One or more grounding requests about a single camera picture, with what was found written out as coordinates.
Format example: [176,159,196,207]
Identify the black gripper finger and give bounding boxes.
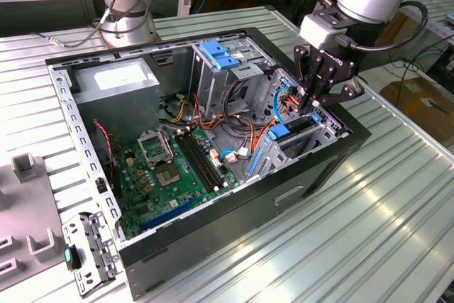
[314,60,365,108]
[293,45,321,115]

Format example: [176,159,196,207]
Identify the red orange power wire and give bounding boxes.
[278,88,309,114]

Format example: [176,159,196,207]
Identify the hard disk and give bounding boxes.
[247,113,321,177]

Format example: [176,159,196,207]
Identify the grey metal disk bay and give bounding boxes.
[244,113,341,180]

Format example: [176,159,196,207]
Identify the brown cardboard box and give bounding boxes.
[379,77,454,137]

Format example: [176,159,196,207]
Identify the blue plastic drive latch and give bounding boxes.
[199,40,241,72]

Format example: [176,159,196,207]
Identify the grey metal drive cage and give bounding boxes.
[189,38,277,121]

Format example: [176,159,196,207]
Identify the black RAM slot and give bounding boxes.
[176,135,210,192]
[184,133,219,189]
[189,131,223,187]
[180,133,215,190]

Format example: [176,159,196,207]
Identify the green motherboard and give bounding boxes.
[113,127,242,242]

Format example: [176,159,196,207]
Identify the CPU socket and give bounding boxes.
[154,162,182,189]

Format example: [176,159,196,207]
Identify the metal socket cover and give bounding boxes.
[136,128,175,168]

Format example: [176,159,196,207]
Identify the black PC case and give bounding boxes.
[44,26,372,300]

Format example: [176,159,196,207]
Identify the grey power supply unit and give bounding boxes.
[72,57,160,148]

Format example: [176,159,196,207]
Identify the blue expansion slot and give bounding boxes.
[138,196,198,233]

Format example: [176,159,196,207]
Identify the black teal latch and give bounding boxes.
[63,245,82,270]

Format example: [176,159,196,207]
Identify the grey parts rack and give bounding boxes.
[0,153,72,292]

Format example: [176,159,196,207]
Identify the thick black camera cable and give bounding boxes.
[335,0,430,52]

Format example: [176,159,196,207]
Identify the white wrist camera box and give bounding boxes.
[299,13,352,48]

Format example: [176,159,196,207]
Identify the blue data wire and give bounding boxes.
[218,76,298,162]

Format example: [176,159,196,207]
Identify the black cable bundle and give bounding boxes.
[221,79,265,133]

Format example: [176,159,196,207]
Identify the orange red wire bundle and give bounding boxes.
[191,93,276,157]

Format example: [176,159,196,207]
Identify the white frame slat table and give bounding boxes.
[400,0,454,66]

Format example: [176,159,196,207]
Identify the yellow orange wires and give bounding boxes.
[169,99,188,123]

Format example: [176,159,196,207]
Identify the cable with metal connector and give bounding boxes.
[31,0,143,48]

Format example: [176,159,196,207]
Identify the grey metal slot bracket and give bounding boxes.
[62,210,120,299]

